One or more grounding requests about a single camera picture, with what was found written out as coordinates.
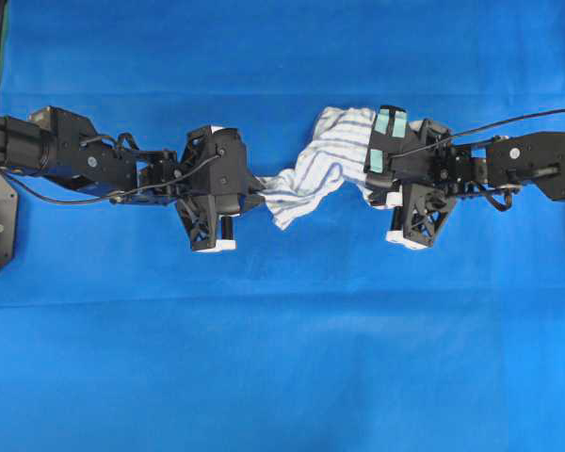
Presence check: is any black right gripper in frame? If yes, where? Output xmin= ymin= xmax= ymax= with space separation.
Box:
xmin=371 ymin=120 xmax=458 ymax=250

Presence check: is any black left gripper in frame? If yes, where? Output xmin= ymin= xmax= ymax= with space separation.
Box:
xmin=173 ymin=125 xmax=270 ymax=256

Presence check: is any white blue striped towel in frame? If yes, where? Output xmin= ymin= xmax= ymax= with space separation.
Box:
xmin=259 ymin=106 xmax=376 ymax=230

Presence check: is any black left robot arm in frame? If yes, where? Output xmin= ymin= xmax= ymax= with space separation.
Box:
xmin=0 ymin=106 xmax=265 ymax=252

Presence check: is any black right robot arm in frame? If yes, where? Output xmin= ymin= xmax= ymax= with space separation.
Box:
xmin=363 ymin=119 xmax=565 ymax=250

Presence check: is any blue table cloth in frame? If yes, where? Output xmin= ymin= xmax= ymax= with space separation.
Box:
xmin=0 ymin=1 xmax=565 ymax=451

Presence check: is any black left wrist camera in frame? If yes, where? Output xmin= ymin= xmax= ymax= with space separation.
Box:
xmin=182 ymin=126 xmax=250 ymax=216

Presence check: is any black taped right wrist camera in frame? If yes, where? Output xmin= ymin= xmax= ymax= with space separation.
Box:
xmin=363 ymin=105 xmax=412 ymax=190

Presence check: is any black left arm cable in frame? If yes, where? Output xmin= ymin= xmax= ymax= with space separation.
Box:
xmin=0 ymin=149 xmax=222 ymax=206

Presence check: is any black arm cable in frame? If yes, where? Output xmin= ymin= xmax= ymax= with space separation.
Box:
xmin=390 ymin=107 xmax=565 ymax=157
xmin=0 ymin=149 xmax=222 ymax=206

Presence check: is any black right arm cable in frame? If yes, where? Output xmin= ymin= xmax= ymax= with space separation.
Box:
xmin=390 ymin=107 xmax=565 ymax=157

